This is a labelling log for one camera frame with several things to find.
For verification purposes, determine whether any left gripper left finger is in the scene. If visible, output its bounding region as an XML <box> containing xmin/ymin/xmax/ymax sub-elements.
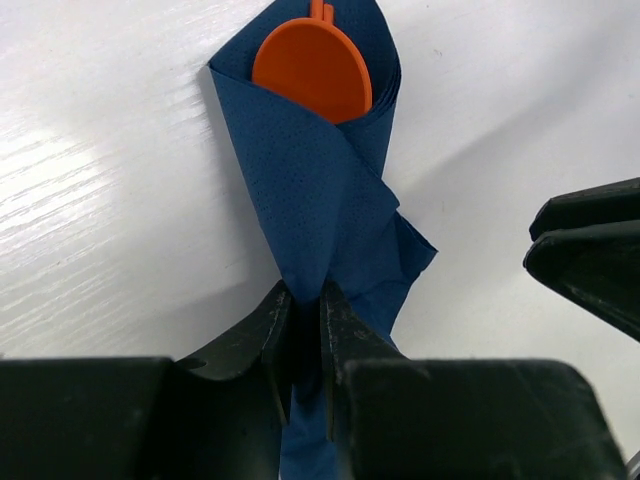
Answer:
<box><xmin>1</xmin><ymin>283</ymin><xmax>292</xmax><ymax>479</ymax></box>

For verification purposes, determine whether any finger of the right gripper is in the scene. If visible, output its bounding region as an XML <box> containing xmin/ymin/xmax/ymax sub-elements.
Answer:
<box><xmin>524</xmin><ymin>220</ymin><xmax>639</xmax><ymax>340</ymax></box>
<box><xmin>529</xmin><ymin>177</ymin><xmax>640</xmax><ymax>241</ymax></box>

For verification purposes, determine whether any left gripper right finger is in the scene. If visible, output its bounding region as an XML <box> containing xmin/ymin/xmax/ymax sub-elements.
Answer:
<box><xmin>319</xmin><ymin>282</ymin><xmax>627</xmax><ymax>479</ymax></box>

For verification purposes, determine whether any dark blue paper napkin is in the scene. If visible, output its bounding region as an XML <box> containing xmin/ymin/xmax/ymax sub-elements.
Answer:
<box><xmin>208</xmin><ymin>1</ymin><xmax>436</xmax><ymax>479</ymax></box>

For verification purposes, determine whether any orange plastic spoon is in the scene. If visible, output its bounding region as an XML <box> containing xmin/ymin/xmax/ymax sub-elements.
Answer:
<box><xmin>252</xmin><ymin>1</ymin><xmax>373</xmax><ymax>124</ymax></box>

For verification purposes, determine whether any orange chopstick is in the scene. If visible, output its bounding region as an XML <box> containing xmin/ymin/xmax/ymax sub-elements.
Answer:
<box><xmin>323</xmin><ymin>3</ymin><xmax>334</xmax><ymax>24</ymax></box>

